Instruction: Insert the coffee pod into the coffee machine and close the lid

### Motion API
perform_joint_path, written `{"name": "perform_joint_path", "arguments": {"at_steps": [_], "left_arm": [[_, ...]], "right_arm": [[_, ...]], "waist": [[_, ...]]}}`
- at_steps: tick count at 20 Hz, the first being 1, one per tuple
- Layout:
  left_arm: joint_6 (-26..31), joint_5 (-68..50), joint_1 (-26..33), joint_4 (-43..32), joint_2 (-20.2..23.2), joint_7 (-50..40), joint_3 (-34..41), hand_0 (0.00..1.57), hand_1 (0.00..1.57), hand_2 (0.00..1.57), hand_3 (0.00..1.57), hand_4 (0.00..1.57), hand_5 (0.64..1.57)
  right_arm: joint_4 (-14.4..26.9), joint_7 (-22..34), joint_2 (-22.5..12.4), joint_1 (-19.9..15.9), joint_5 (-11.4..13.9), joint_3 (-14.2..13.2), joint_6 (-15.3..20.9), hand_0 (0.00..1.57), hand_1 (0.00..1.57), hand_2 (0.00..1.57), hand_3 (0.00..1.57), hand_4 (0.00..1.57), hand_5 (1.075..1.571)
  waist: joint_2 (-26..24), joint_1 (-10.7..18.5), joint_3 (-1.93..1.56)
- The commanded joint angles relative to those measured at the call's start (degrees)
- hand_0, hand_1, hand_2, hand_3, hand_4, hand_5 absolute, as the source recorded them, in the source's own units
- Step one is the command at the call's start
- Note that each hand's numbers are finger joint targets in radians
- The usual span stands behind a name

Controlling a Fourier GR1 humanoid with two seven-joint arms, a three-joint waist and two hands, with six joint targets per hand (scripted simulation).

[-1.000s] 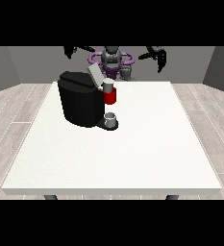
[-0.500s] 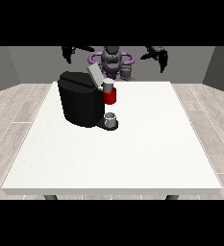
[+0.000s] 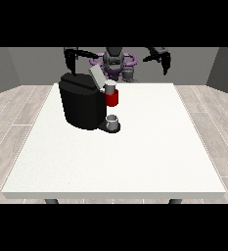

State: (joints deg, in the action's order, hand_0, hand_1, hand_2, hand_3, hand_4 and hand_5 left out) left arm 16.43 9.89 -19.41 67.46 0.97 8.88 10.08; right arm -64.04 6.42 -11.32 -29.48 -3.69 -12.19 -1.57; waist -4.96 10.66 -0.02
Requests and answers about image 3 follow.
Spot small grey coffee pod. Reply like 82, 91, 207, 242
104, 79, 116, 95

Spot grey robot trunk purple rings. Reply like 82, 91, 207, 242
88, 47, 140, 83

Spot pale grey machine lid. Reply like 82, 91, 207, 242
88, 64, 107, 90

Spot red pod holder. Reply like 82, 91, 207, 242
104, 88, 119, 108

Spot black coffee machine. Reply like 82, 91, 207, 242
58, 72, 122, 134

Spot small grey cup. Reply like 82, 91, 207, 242
105, 114, 120, 130

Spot dark table leg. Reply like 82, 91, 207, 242
43, 198, 60, 205
167, 198, 184, 205

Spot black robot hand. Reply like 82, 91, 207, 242
63, 47, 101, 77
142, 47, 172, 76

